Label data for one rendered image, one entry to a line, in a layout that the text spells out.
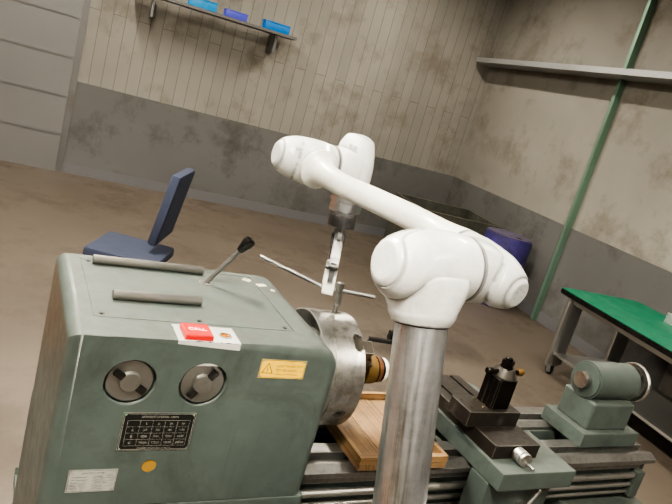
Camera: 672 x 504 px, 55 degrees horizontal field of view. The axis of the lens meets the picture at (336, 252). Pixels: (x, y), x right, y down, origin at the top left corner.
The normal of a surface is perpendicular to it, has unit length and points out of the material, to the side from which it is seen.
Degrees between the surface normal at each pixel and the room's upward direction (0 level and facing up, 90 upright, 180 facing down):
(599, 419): 90
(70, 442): 90
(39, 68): 90
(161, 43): 90
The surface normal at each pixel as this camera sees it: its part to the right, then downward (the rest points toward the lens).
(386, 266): -0.80, -0.21
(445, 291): 0.44, 0.17
